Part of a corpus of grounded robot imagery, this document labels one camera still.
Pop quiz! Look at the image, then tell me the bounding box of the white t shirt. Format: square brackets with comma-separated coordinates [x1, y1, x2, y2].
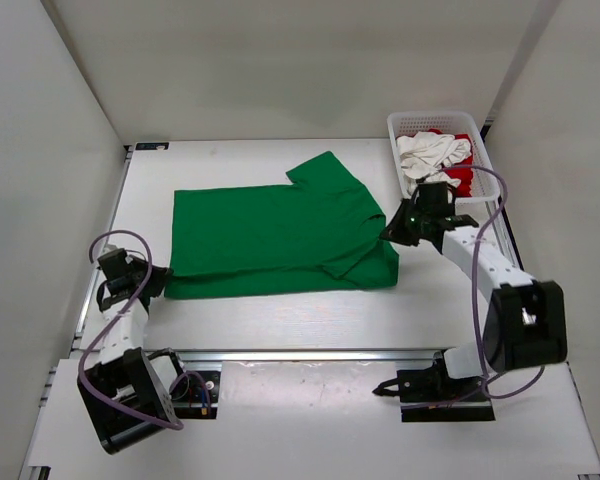
[396, 132, 469, 187]

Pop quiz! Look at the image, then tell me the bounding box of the green t shirt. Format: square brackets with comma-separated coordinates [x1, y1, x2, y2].
[164, 151, 399, 300]

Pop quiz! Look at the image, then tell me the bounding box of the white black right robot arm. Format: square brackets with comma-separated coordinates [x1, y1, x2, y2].
[374, 199, 568, 406]

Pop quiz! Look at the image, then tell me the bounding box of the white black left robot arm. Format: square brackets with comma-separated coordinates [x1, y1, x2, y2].
[77, 253, 190, 455]

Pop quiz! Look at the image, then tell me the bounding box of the red t shirt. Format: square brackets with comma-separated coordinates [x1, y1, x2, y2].
[448, 133, 474, 198]

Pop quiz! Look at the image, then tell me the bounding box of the white plastic basket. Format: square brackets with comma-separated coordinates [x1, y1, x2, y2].
[387, 110, 500, 203]

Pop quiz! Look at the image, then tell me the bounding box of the dark table label sticker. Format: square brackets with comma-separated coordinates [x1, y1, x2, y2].
[134, 142, 170, 151]

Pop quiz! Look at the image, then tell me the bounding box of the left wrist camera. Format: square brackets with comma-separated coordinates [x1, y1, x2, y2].
[97, 248, 132, 295]

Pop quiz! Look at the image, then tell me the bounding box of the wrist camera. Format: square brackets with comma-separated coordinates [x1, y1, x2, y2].
[416, 182, 456, 217]
[97, 248, 132, 295]

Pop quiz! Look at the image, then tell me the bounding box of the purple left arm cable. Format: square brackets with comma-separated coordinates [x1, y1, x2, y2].
[78, 229, 211, 431]

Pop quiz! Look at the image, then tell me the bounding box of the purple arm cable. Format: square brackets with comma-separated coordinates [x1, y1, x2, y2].
[402, 165, 546, 414]
[78, 229, 211, 431]

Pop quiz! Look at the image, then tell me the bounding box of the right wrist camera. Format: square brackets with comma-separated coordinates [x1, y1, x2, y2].
[416, 182, 456, 217]

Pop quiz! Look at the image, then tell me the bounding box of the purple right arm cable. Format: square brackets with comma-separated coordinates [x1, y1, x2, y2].
[402, 165, 546, 414]

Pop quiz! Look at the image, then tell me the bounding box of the aluminium table rail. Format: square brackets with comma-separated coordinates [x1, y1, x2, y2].
[175, 349, 438, 366]

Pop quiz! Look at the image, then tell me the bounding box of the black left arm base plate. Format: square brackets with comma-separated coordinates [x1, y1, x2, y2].
[169, 370, 221, 420]

